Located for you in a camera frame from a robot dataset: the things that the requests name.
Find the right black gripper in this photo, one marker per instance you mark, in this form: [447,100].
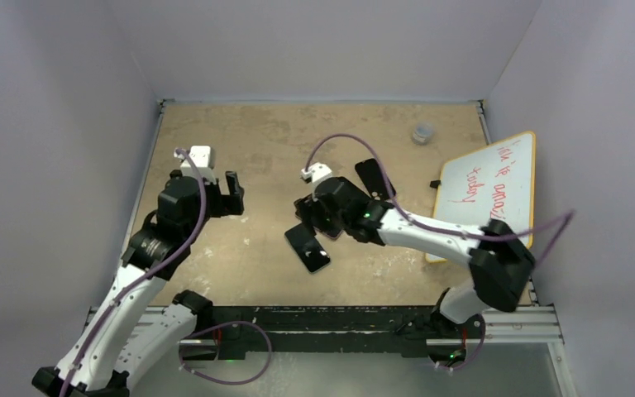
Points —
[309,208]

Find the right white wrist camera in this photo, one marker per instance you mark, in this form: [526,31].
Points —
[315,173]

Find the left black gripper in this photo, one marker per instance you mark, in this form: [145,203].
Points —
[226,204]

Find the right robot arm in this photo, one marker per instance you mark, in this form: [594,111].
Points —
[499,263]

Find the whiteboard with yellow frame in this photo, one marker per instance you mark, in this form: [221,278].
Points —
[494,182]

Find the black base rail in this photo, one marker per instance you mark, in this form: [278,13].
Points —
[410,331]

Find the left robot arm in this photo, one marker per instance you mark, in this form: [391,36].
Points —
[108,359]

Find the black phone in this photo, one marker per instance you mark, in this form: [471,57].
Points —
[307,248]

